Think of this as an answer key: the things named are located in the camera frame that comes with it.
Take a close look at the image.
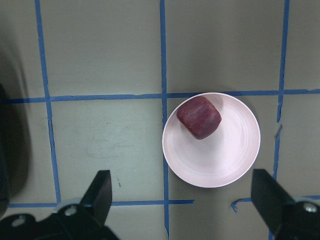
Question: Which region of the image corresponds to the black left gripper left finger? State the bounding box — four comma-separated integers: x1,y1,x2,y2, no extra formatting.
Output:
80,170,112,225

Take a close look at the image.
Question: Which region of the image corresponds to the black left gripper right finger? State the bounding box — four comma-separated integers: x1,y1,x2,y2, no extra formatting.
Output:
250,169,295,236

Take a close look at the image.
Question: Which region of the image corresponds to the red apple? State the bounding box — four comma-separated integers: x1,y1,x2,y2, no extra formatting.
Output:
176,95,222,140

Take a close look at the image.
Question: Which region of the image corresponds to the pink plate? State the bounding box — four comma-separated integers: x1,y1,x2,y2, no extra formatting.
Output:
162,92,261,188

